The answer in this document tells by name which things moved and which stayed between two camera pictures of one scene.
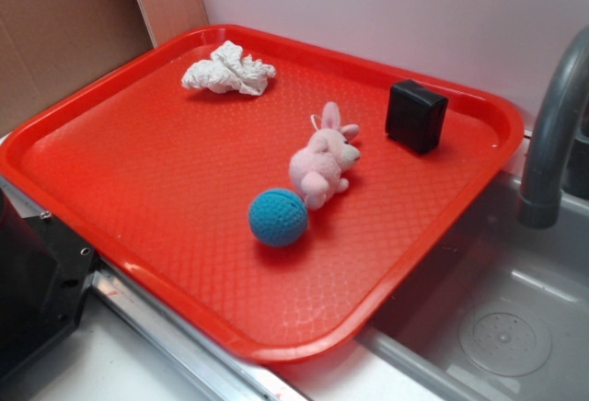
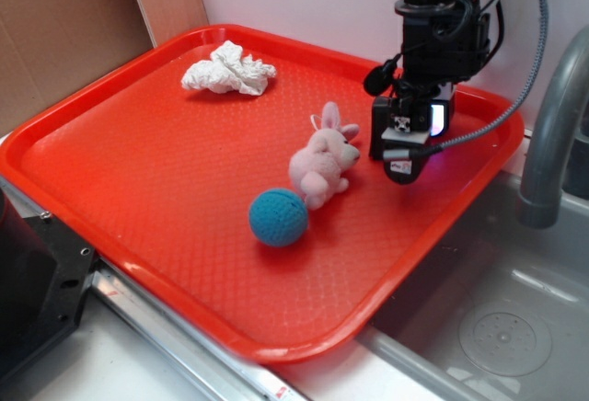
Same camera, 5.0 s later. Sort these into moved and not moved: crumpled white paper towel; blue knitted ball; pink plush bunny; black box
Moved: black box
Not moved: blue knitted ball; crumpled white paper towel; pink plush bunny
